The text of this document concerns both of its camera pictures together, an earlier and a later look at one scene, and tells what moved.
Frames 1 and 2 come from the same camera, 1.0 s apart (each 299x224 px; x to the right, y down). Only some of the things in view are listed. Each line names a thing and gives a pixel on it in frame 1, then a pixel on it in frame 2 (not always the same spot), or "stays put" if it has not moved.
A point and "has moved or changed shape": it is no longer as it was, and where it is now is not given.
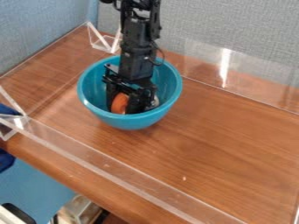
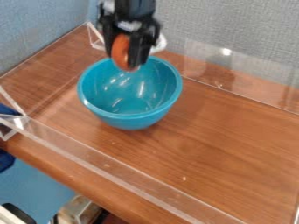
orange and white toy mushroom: (119, 103) has moved or changed shape
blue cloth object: (7, 157) stays put
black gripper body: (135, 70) to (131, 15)
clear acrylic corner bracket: (105, 43) stays put
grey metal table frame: (80, 211) stays put
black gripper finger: (111, 91) to (109, 31)
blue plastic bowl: (92, 94) stays put
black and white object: (13, 215) stays put
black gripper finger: (141, 101) to (141, 43)
